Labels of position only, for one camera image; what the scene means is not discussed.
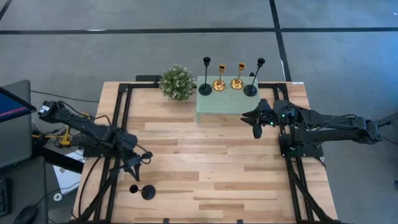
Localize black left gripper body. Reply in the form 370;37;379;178
109;151;154;179

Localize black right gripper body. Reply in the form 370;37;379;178
252;98;276;139

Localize black candle stick holder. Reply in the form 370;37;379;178
129;184;157;200
198;56;213;96
243;57;266;98

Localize gold candle stick holder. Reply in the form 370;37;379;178
230;62;246;91
212;63;227;92

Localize pale green mesh shelf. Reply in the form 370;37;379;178
195;75;261;124

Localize white paper sheet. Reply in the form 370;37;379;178
52;149;85;195

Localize yellow clamp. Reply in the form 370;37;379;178
60;127;73;147

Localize black stand beam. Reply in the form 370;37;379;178
32;144;85;174

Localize green potted plant black pot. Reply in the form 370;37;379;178
158;64;197;101

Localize dark grey desk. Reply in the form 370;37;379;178
0;156;49;224

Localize black computer mouse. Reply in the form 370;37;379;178
14;205;39;224

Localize grey cabinet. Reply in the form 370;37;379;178
0;80;34;169

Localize grey stand leg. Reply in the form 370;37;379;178
377;111;398;139

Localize dark keyboard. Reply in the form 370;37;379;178
0;179;12;218

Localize monitor with blue screen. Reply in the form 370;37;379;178
0;86;37;123

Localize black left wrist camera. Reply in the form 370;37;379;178
116;133;139;152

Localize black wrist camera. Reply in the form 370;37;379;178
273;100;295;121
116;133;139;152

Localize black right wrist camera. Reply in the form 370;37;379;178
273;100;295;121

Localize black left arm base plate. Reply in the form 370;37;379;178
83;136;127;158

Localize black cable along table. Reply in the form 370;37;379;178
77;157;103;218

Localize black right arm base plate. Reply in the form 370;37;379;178
279;133;324;158

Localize black aluminium table frame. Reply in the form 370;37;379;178
73;81;340;224

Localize thin black floor cable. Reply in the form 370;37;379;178
30;90;100;103

